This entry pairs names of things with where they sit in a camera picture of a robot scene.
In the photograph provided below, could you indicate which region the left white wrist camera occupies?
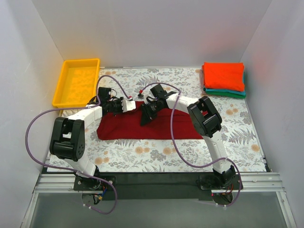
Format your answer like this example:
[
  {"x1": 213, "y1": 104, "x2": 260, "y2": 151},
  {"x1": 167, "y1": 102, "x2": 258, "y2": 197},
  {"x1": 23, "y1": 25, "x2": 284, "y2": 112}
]
[{"x1": 122, "y1": 97, "x2": 136, "y2": 113}]

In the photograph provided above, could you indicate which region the dark red t shirt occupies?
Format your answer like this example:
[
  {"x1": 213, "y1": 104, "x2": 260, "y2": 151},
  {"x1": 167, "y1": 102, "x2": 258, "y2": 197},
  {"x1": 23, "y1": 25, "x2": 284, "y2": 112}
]
[{"x1": 96, "y1": 102, "x2": 202, "y2": 140}]

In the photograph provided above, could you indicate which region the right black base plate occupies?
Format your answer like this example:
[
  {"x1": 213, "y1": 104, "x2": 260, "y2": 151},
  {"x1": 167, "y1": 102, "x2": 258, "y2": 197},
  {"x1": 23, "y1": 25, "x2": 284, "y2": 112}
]
[{"x1": 196, "y1": 172, "x2": 243, "y2": 190}]

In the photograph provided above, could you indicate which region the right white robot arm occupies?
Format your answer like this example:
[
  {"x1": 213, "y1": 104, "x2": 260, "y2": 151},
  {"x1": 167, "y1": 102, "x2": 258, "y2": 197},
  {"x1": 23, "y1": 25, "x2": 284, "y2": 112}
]
[{"x1": 140, "y1": 84, "x2": 237, "y2": 189}]

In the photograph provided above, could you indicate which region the purple cable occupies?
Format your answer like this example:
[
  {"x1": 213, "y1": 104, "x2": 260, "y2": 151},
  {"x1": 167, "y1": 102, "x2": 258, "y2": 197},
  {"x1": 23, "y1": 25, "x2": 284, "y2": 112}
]
[
  {"x1": 25, "y1": 75, "x2": 133, "y2": 214},
  {"x1": 140, "y1": 82, "x2": 244, "y2": 208}
]

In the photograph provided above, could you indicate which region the pink folded t shirt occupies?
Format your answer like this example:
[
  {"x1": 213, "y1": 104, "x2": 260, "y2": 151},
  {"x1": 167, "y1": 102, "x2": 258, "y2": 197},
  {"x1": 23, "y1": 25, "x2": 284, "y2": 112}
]
[{"x1": 199, "y1": 69, "x2": 205, "y2": 91}]

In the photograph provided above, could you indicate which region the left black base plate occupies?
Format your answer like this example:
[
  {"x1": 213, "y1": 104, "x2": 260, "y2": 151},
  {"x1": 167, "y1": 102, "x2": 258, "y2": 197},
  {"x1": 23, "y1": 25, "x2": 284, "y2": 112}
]
[{"x1": 73, "y1": 176, "x2": 112, "y2": 191}]

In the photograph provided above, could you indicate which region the orange folded t shirt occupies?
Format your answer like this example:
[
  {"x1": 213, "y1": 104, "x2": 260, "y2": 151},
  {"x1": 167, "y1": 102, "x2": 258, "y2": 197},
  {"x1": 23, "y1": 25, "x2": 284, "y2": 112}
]
[{"x1": 202, "y1": 62, "x2": 245, "y2": 92}]

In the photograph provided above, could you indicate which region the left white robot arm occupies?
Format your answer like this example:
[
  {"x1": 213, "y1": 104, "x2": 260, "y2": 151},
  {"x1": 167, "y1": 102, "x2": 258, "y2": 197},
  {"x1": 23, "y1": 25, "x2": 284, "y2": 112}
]
[{"x1": 49, "y1": 87, "x2": 135, "y2": 190}]

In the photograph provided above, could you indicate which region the aluminium rail frame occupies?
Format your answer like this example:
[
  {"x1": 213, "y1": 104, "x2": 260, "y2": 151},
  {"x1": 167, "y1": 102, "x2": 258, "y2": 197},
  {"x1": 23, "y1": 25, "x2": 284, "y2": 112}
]
[{"x1": 22, "y1": 118, "x2": 297, "y2": 228}]

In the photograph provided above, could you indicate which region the yellow plastic tray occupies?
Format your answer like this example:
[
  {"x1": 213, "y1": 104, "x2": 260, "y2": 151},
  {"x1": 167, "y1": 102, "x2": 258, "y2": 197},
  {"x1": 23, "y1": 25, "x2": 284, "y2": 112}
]
[{"x1": 52, "y1": 58, "x2": 100, "y2": 108}]

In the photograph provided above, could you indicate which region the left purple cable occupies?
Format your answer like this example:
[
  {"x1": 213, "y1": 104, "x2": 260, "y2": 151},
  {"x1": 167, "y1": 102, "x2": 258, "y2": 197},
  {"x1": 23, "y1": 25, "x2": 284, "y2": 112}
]
[{"x1": 25, "y1": 75, "x2": 133, "y2": 214}]

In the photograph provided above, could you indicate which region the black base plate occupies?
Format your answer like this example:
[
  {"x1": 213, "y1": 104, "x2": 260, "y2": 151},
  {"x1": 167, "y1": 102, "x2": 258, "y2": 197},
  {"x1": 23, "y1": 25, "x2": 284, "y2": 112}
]
[
  {"x1": 73, "y1": 176, "x2": 112, "y2": 191},
  {"x1": 196, "y1": 172, "x2": 243, "y2": 190}
]

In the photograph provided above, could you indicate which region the green folded t shirt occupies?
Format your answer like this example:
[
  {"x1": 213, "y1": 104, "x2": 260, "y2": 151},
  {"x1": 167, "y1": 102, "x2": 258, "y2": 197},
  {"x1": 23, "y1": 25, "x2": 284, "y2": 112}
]
[{"x1": 202, "y1": 91, "x2": 246, "y2": 99}]

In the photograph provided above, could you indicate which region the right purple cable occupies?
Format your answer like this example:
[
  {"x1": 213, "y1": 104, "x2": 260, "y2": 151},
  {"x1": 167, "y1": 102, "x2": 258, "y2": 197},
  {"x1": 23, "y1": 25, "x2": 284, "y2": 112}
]
[{"x1": 140, "y1": 82, "x2": 244, "y2": 208}]

